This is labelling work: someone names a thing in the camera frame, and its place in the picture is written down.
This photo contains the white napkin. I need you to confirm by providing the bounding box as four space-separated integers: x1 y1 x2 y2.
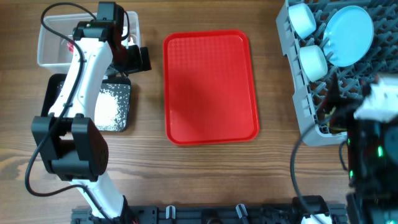
122 26 135 48

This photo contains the green bowl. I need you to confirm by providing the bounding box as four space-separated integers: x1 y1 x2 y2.
299 45 328 82

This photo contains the pile of rice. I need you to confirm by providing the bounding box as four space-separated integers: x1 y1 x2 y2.
94 83 131 132

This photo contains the red snack wrapper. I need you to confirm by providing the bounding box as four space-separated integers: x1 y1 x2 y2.
67 42 74 54

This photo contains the light blue plate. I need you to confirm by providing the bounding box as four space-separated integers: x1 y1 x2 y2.
322 6 374 67

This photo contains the light blue bowl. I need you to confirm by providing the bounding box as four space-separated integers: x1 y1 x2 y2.
288 3 317 39

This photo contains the yellow plastic cup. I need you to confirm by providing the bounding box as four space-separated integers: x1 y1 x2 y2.
325 106 338 129

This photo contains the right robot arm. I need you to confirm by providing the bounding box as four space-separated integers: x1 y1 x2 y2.
320 73 397 223

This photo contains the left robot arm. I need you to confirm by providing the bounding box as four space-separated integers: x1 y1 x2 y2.
31 2 151 223

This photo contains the grey dishwasher rack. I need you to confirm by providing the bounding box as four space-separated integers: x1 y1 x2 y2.
276 0 397 146

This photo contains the black plastic tray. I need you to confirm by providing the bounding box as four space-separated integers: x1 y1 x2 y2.
41 73 132 132

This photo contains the clear plastic bin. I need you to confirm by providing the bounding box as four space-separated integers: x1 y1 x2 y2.
37 11 141 73

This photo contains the red serving tray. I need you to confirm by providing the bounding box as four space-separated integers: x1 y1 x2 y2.
163 29 259 146

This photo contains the left black cable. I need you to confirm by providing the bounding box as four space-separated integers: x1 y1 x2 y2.
24 1 113 222

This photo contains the black cable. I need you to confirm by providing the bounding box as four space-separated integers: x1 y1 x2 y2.
24 1 113 222
290 105 357 224

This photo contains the right black cable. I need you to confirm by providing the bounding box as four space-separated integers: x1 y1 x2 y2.
290 105 357 224

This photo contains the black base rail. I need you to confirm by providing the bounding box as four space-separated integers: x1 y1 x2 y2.
70 204 349 224

